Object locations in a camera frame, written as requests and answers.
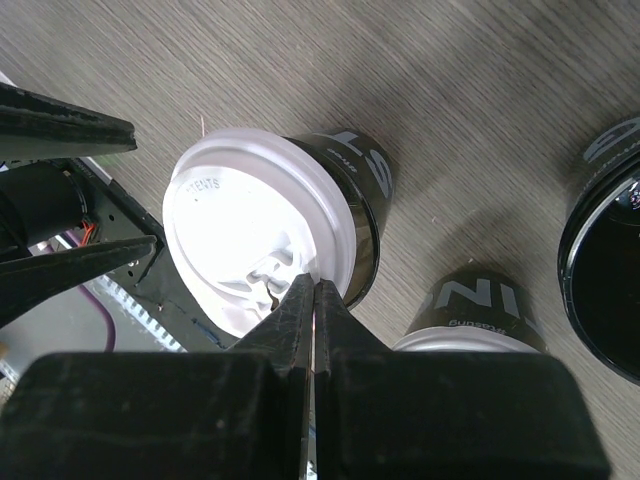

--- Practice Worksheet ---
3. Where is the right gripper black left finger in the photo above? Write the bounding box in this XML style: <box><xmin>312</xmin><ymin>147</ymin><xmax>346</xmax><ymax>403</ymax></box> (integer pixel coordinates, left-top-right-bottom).
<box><xmin>1</xmin><ymin>275</ymin><xmax>314</xmax><ymax>479</ymax></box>

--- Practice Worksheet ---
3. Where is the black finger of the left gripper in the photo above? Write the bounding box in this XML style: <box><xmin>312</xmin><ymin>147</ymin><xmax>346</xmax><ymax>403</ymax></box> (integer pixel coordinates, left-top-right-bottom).
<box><xmin>1</xmin><ymin>84</ymin><xmax>137</xmax><ymax>161</ymax></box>

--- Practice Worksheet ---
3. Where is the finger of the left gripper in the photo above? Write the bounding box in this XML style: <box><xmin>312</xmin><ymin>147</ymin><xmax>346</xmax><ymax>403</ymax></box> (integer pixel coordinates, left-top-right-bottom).
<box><xmin>1</xmin><ymin>235</ymin><xmax>157</xmax><ymax>326</ymax></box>

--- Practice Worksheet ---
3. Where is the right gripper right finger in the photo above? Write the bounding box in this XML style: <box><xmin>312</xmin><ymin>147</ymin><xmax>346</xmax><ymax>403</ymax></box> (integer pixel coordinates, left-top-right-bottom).
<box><xmin>314</xmin><ymin>280</ymin><xmax>612</xmax><ymax>479</ymax></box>

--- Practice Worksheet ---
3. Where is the white cup lid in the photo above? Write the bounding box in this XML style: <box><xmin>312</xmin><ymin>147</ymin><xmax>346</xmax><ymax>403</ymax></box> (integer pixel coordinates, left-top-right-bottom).
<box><xmin>392</xmin><ymin>326</ymin><xmax>548</xmax><ymax>353</ymax></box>
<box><xmin>162</xmin><ymin>128</ymin><xmax>356</xmax><ymax>338</ymax></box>

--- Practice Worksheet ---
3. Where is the black paper coffee cup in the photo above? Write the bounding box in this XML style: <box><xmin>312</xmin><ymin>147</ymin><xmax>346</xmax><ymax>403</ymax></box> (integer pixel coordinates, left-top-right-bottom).
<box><xmin>289</xmin><ymin>128</ymin><xmax>398</xmax><ymax>308</ymax></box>

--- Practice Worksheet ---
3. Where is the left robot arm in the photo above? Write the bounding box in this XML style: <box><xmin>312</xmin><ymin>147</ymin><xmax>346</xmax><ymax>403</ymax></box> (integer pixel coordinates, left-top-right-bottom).
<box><xmin>1</xmin><ymin>84</ymin><xmax>158</xmax><ymax>325</ymax></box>

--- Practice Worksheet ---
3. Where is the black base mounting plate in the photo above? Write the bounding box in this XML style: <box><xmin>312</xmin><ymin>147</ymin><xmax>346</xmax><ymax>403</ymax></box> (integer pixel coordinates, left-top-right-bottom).
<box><xmin>63</xmin><ymin>159</ymin><xmax>237</xmax><ymax>352</ymax></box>

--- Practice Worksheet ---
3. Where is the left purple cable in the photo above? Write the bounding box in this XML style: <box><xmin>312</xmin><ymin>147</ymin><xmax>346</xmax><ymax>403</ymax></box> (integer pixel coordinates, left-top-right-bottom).
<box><xmin>59</xmin><ymin>229</ymin><xmax>119</xmax><ymax>354</ymax></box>

